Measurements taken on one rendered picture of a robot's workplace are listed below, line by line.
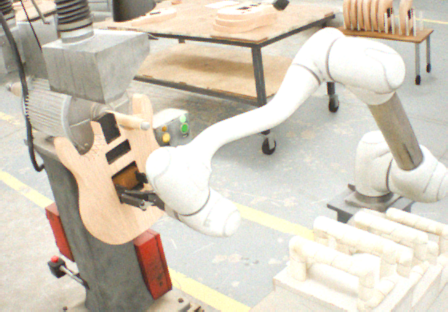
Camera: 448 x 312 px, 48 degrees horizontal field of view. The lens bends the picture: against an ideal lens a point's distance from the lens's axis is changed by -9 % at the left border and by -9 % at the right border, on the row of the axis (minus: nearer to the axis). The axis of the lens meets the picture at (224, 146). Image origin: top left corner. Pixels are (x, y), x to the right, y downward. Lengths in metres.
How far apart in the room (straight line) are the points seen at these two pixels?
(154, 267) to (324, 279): 1.25
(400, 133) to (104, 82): 0.88
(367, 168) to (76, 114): 1.03
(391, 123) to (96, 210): 0.90
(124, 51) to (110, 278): 1.06
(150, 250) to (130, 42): 1.06
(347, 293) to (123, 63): 0.79
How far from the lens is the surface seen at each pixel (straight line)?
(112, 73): 1.40
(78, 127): 1.71
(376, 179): 2.00
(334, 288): 1.12
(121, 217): 1.66
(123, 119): 1.63
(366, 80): 1.44
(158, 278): 2.33
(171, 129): 1.94
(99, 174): 1.57
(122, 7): 1.54
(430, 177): 1.88
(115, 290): 2.23
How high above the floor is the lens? 1.84
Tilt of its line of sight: 26 degrees down
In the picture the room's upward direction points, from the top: 8 degrees counter-clockwise
